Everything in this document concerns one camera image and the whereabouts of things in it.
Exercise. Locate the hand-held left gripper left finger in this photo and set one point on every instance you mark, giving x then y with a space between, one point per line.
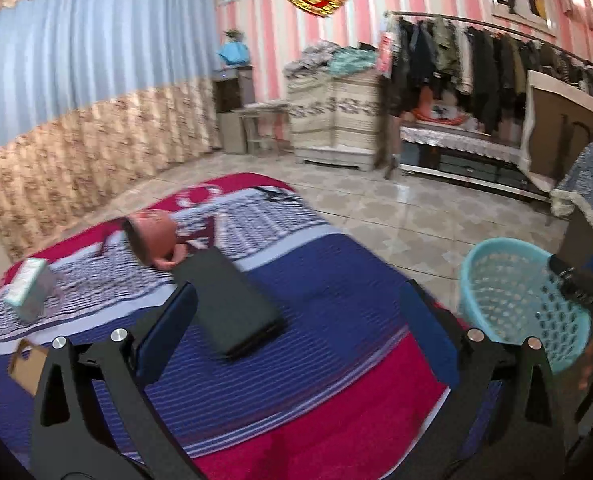
169 330

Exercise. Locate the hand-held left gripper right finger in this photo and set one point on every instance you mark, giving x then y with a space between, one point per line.
429 335

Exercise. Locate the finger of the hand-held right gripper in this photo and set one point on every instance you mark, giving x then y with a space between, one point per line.
576 280

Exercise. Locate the teal plastic laundry basket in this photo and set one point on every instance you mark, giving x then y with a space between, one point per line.
506 305

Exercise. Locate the black rectangular case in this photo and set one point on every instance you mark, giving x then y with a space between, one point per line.
231 300

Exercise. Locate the pink pot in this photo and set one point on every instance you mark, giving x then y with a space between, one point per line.
156 237

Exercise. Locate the teal cardboard box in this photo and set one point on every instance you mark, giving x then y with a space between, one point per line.
29 290

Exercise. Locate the brown phone case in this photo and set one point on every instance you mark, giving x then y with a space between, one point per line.
26 367

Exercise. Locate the cream framed headboard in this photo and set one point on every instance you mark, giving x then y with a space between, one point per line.
561 125

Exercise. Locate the small black object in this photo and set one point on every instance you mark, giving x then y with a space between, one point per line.
276 195

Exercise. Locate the low cabinet with lace cloth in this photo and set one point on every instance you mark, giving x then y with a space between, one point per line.
456 155

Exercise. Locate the orange red toy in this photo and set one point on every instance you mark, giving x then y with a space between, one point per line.
439 112

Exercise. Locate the grey water dispenser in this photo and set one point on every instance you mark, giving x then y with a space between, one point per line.
234 110

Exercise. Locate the cloth covered cabinet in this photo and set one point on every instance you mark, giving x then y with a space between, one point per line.
331 120

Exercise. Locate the row of hanging clothes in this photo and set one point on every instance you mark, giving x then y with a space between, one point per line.
476 65

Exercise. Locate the metal clothes rack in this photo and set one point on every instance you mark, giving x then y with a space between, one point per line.
476 24

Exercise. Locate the blue covered water bottle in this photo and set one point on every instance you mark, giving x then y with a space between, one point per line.
234 55

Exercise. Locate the blue and floral curtain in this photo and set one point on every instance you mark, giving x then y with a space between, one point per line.
76 60

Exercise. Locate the pile of folded clothes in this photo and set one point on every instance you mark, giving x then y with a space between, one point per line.
331 60

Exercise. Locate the small potted plant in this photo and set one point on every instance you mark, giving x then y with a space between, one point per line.
234 36

